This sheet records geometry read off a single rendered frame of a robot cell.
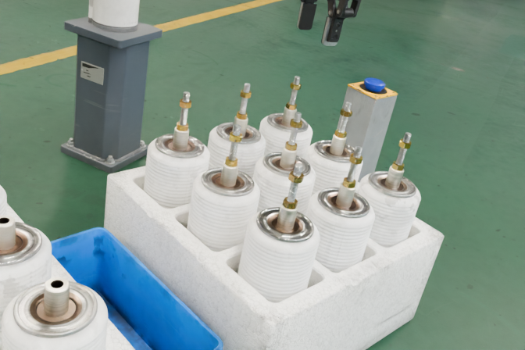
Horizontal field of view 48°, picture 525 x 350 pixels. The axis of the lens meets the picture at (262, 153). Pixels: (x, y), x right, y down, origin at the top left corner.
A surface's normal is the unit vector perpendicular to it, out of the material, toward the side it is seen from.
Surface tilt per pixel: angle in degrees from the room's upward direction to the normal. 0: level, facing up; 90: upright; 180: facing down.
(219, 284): 90
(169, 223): 0
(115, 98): 89
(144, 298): 88
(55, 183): 0
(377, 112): 90
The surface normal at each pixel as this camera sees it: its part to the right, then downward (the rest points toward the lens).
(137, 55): 0.88, 0.34
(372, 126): 0.66, 0.44
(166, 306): -0.70, 0.17
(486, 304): 0.18, -0.88
